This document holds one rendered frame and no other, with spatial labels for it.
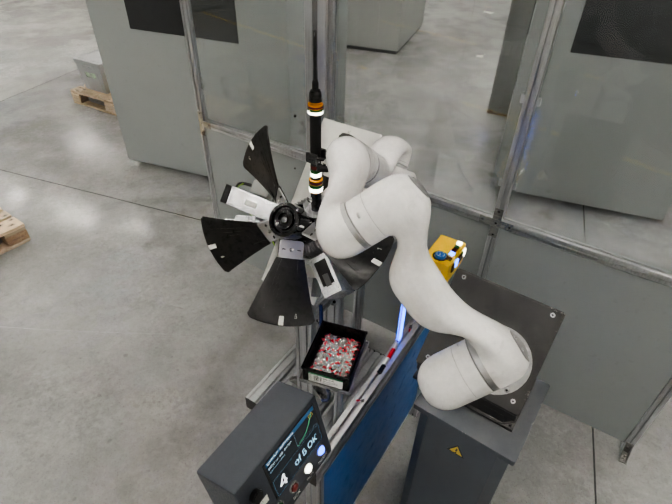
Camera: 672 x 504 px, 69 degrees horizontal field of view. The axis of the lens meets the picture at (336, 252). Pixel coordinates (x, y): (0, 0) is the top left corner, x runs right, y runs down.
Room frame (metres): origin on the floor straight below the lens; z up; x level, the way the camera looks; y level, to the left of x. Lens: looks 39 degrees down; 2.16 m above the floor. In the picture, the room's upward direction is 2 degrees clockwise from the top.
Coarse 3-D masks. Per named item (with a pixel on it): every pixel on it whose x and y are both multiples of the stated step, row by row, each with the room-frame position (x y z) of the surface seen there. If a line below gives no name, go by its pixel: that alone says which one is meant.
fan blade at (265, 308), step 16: (272, 272) 1.24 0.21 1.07; (288, 272) 1.25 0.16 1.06; (304, 272) 1.27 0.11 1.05; (272, 288) 1.20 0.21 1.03; (288, 288) 1.21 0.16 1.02; (304, 288) 1.23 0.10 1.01; (256, 304) 1.17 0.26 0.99; (272, 304) 1.17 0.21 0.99; (288, 304) 1.18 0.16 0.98; (304, 304) 1.19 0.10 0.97; (272, 320) 1.14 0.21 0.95; (288, 320) 1.14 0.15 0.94; (304, 320) 1.15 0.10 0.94
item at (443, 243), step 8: (440, 240) 1.44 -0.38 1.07; (448, 240) 1.44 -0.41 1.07; (456, 240) 1.44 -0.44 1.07; (432, 248) 1.39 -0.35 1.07; (440, 248) 1.39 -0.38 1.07; (448, 248) 1.39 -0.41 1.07; (464, 248) 1.42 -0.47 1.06; (432, 256) 1.34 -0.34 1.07; (456, 256) 1.35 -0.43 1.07; (440, 264) 1.31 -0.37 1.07; (448, 264) 1.30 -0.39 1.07; (448, 272) 1.29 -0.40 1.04; (448, 280) 1.31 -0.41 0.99
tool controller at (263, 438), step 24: (264, 408) 0.61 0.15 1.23; (288, 408) 0.60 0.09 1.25; (312, 408) 0.61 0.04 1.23; (240, 432) 0.55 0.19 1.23; (264, 432) 0.55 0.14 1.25; (288, 432) 0.55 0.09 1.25; (312, 432) 0.59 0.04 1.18; (216, 456) 0.50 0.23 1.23; (240, 456) 0.49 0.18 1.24; (264, 456) 0.49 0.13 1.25; (288, 456) 0.52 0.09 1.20; (312, 456) 0.56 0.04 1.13; (216, 480) 0.45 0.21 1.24; (240, 480) 0.44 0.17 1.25; (264, 480) 0.46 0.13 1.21
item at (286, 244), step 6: (282, 240) 1.32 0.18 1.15; (288, 240) 1.33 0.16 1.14; (282, 246) 1.31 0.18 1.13; (288, 246) 1.31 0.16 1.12; (294, 246) 1.32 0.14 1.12; (300, 246) 1.33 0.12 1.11; (282, 252) 1.29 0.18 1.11; (288, 252) 1.30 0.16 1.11; (294, 252) 1.31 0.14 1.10; (300, 252) 1.32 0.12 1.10; (294, 258) 1.29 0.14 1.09; (300, 258) 1.30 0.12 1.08
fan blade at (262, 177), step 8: (264, 128) 1.59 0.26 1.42; (256, 136) 1.61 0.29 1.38; (264, 136) 1.58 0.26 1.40; (256, 144) 1.60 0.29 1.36; (264, 144) 1.56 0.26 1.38; (248, 152) 1.63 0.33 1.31; (256, 152) 1.59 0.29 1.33; (264, 152) 1.55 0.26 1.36; (248, 160) 1.62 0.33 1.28; (256, 160) 1.58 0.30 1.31; (264, 160) 1.54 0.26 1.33; (272, 160) 1.50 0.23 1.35; (248, 168) 1.62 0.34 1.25; (256, 168) 1.58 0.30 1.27; (264, 168) 1.53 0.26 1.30; (272, 168) 1.49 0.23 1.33; (256, 176) 1.58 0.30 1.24; (264, 176) 1.53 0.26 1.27; (272, 176) 1.48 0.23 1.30; (264, 184) 1.54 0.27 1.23; (272, 184) 1.48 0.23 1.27; (272, 192) 1.49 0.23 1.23
